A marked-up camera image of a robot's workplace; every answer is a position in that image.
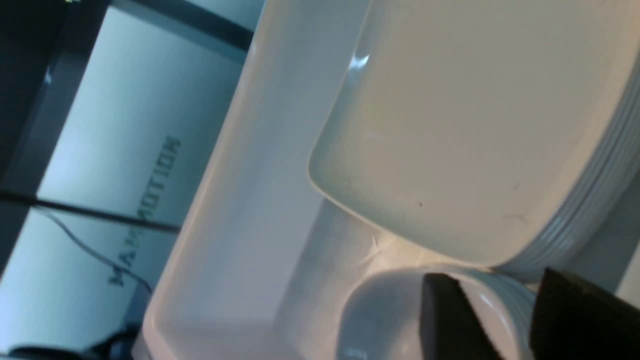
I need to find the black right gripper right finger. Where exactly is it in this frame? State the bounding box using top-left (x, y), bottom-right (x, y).
top-left (529, 268), bottom-right (640, 360)

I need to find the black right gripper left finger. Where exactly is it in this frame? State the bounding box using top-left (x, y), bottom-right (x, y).
top-left (419, 273), bottom-right (502, 360)

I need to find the stack of white bowls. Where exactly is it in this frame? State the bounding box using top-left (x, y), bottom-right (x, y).
top-left (334, 264), bottom-right (536, 360)

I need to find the stack of white square plates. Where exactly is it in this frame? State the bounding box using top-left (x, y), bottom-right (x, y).
top-left (307, 0), bottom-right (639, 281)

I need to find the large white plastic tub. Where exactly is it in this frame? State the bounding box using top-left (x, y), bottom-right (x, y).
top-left (131, 0), bottom-right (640, 360)

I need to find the black cable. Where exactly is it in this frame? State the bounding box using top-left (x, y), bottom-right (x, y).
top-left (35, 207), bottom-right (153, 296)

